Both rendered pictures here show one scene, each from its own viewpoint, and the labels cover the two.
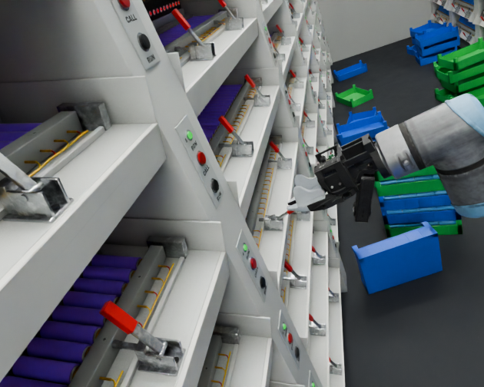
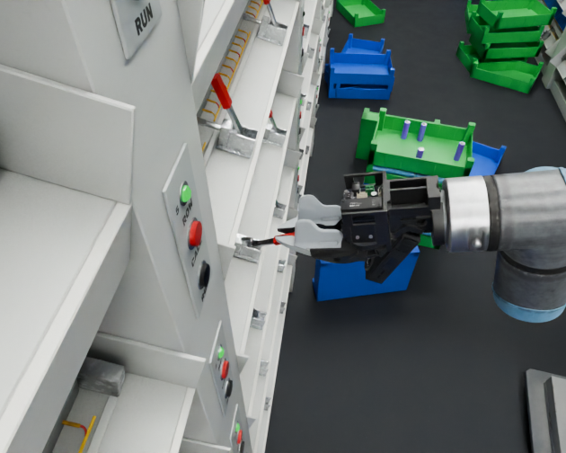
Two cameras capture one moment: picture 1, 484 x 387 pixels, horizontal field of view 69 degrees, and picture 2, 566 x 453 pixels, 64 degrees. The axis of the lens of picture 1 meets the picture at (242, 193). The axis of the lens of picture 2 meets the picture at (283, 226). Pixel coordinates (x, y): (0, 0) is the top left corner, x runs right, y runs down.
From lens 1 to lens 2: 0.24 m
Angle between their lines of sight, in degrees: 23
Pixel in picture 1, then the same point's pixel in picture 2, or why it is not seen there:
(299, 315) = (246, 369)
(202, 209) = (176, 338)
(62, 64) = not seen: outside the picture
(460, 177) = (530, 277)
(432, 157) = (513, 246)
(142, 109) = (100, 170)
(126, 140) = (45, 277)
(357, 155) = (412, 207)
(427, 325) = (374, 353)
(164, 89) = (155, 97)
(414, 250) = not seen: hidden behind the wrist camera
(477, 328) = (424, 367)
